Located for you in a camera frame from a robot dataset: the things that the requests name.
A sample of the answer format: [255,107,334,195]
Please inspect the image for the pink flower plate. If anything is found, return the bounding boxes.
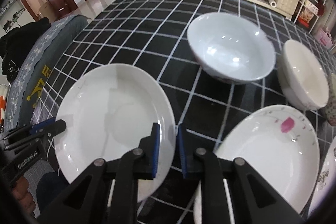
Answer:
[194,105,319,223]

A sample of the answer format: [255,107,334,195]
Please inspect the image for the plain white plate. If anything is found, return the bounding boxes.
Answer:
[54,64,176,201]

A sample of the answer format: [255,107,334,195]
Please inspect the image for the cartoon print plate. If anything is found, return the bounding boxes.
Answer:
[307,138,336,217]

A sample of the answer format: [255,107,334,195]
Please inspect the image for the cream white bowl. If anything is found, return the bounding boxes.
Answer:
[277,40,329,110]

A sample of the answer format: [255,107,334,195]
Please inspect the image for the person's left hand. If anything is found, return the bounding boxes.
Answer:
[12,176,36,215]

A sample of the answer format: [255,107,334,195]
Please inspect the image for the grey embroidered sofa cover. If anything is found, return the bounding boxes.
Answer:
[2,15,88,131]

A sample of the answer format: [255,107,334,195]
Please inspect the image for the black garment on sofa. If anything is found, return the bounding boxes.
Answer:
[1,17,51,83]

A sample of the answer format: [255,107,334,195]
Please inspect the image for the black white checkered tablecloth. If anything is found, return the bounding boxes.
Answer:
[31,0,336,224]

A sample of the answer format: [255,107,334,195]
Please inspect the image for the pink bag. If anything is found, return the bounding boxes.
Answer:
[314,28,333,50]

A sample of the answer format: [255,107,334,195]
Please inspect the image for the white paper roll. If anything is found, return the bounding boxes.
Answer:
[267,0,277,8]

